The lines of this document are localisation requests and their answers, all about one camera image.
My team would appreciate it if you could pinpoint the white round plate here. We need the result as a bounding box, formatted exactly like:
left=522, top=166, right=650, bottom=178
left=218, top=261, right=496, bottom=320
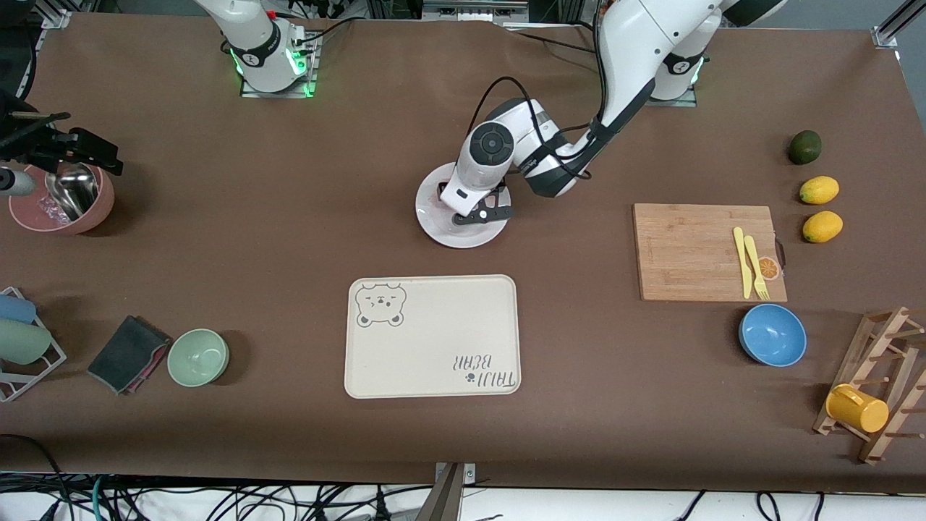
left=415, top=161, right=512, bottom=250

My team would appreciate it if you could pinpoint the stainless steel cup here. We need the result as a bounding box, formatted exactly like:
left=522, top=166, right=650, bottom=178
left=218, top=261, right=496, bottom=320
left=45, top=161, right=100, bottom=221

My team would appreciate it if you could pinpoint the pink bowl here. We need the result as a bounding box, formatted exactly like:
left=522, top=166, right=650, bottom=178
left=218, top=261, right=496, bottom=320
left=9, top=163, right=115, bottom=236

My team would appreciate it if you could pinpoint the cream tray with bear print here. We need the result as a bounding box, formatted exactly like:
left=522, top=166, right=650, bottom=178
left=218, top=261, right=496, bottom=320
left=344, top=274, right=522, bottom=399

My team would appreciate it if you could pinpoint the blue cup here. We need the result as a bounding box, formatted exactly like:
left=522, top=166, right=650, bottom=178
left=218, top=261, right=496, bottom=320
left=0, top=293, right=37, bottom=325

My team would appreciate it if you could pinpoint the wooden cutting board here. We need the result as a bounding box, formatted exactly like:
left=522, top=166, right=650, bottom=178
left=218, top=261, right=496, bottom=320
left=633, top=203, right=788, bottom=302

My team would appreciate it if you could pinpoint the pale green cup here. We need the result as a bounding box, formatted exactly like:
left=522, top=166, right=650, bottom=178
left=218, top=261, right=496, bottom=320
left=0, top=318, right=53, bottom=366

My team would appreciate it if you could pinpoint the dark grey cloth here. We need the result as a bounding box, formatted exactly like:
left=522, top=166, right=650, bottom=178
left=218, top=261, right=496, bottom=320
left=87, top=315, right=173, bottom=396

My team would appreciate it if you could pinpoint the pink cloth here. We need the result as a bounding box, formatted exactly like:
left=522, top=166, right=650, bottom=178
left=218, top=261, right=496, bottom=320
left=119, top=336, right=173, bottom=396

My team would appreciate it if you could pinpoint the pale green bowl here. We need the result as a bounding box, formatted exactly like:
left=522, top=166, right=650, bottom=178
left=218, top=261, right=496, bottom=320
left=167, top=329, right=230, bottom=388

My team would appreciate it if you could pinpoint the yellow plastic knife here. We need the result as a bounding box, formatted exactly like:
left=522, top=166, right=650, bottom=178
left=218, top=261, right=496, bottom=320
left=733, top=226, right=754, bottom=300

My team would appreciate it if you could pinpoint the yellow plastic fork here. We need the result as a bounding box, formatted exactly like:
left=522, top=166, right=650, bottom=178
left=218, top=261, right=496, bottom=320
left=744, top=235, right=770, bottom=301

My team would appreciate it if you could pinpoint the blue bowl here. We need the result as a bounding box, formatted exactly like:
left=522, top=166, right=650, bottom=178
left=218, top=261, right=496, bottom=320
left=739, top=303, right=807, bottom=368

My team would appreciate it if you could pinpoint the yellow lemon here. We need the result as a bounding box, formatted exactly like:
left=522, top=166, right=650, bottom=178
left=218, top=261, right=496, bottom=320
left=799, top=176, right=841, bottom=206
left=802, top=211, right=844, bottom=244

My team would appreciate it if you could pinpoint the wooden mug rack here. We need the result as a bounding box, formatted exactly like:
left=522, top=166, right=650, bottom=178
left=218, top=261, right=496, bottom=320
left=812, top=306, right=926, bottom=465

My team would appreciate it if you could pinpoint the yellow mug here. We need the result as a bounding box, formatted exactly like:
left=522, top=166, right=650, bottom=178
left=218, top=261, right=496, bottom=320
left=825, top=384, right=890, bottom=434

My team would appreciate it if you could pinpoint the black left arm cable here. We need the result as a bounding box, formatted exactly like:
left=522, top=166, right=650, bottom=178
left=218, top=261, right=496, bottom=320
left=474, top=76, right=605, bottom=182

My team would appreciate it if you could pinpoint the aluminium corner bracket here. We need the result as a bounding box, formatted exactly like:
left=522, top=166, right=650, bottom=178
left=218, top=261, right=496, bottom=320
left=38, top=6, right=80, bottom=31
left=872, top=0, right=926, bottom=50

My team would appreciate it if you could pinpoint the black table cable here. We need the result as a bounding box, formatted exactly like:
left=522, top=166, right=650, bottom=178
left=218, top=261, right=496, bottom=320
left=289, top=16, right=357, bottom=50
left=504, top=29, right=601, bottom=56

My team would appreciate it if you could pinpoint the aluminium frame bar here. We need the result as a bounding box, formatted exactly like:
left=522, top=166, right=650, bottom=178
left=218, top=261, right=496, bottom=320
left=422, top=0, right=530, bottom=26

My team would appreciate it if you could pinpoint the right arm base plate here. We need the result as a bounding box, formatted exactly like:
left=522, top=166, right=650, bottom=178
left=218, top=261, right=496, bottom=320
left=240, top=35, right=318, bottom=98

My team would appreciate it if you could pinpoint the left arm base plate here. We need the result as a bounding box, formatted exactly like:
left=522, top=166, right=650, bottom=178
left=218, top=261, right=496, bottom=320
left=644, top=87, right=700, bottom=109

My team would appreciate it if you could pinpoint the white wire rack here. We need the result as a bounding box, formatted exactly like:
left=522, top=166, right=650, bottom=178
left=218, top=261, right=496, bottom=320
left=0, top=287, right=67, bottom=403

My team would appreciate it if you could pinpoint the grey metal post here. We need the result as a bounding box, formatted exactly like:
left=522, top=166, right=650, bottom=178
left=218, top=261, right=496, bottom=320
left=416, top=462, right=477, bottom=521

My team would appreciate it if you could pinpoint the black floor cable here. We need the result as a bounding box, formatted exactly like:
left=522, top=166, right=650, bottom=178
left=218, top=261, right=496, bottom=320
left=0, top=433, right=69, bottom=521

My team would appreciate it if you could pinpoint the green floor cable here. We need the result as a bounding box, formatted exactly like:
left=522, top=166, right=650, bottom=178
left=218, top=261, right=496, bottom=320
left=88, top=474, right=109, bottom=521

